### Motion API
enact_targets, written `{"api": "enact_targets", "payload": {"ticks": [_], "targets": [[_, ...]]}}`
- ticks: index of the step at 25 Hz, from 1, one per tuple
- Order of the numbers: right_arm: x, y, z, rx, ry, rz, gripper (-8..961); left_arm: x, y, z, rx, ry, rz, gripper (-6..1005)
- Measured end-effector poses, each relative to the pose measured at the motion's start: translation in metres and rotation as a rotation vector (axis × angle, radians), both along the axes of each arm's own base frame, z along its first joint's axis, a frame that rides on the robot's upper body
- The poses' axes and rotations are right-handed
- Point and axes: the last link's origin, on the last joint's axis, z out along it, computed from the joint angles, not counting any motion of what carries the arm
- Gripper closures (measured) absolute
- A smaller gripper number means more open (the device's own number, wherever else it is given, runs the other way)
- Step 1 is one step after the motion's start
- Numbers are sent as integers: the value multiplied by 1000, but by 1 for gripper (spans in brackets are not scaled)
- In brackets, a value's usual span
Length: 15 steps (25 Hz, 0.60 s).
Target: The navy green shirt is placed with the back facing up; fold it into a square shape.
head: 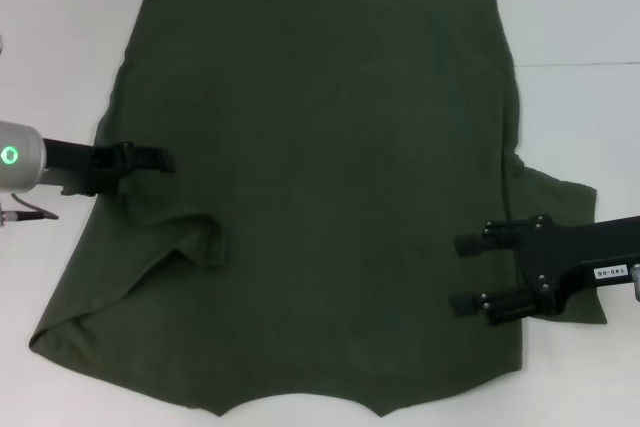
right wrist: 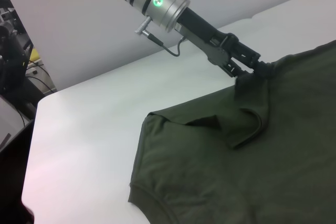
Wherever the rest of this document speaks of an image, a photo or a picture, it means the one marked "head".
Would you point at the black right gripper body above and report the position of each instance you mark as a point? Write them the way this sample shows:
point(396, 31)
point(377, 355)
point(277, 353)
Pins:
point(565, 252)

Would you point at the silver right wrist plug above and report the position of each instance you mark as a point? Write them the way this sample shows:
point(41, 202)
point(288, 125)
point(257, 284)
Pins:
point(636, 282)

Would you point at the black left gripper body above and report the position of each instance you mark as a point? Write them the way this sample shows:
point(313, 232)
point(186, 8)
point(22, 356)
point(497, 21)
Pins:
point(70, 159)

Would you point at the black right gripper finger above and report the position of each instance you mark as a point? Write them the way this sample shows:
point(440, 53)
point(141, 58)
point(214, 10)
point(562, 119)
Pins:
point(467, 244)
point(510, 306)

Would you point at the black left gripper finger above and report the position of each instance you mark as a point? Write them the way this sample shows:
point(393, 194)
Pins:
point(150, 159)

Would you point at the dark green t-shirt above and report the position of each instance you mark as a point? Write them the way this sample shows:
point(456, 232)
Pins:
point(325, 147)

